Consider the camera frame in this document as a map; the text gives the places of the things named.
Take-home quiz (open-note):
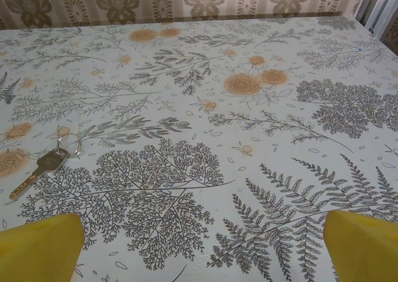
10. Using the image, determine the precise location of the brass key with ring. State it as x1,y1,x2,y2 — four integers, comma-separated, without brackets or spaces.
9,147,69,200

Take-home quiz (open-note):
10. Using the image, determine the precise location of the floral patterned tablecloth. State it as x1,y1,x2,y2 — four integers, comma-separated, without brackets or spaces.
0,14,398,282

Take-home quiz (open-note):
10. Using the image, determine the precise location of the silver key ring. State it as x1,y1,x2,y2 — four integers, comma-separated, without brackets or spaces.
57,133,82,158

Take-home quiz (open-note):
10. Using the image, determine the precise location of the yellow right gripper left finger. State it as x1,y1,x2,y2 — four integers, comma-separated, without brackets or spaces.
0,214,84,282

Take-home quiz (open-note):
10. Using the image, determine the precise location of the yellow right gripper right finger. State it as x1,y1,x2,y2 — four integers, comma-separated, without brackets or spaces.
323,210,398,282

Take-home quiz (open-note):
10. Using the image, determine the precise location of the aluminium frame post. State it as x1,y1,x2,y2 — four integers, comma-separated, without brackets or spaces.
354,0,398,40

